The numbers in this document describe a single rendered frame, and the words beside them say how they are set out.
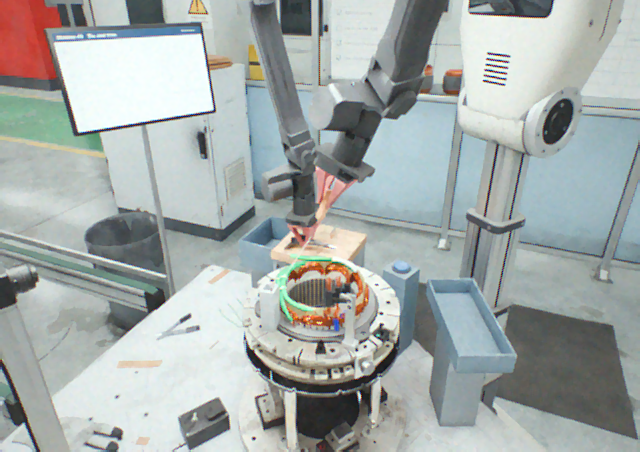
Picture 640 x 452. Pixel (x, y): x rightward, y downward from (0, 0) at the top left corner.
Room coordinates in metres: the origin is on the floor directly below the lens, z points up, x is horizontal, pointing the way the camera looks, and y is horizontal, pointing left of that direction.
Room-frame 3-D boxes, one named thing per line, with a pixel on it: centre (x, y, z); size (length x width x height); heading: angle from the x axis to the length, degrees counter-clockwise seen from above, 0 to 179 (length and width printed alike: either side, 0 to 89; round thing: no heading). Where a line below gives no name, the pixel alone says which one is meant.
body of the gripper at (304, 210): (1.01, 0.05, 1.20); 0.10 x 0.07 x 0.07; 156
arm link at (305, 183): (1.01, 0.06, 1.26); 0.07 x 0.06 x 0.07; 120
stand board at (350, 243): (1.04, 0.01, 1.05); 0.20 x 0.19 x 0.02; 65
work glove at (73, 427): (0.67, 0.56, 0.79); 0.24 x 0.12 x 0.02; 67
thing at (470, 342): (0.75, -0.30, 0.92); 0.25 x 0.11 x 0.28; 1
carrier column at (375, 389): (0.69, -0.11, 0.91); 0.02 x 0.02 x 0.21
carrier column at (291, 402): (0.63, 0.06, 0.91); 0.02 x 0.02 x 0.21
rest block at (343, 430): (0.64, -0.04, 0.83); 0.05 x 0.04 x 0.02; 123
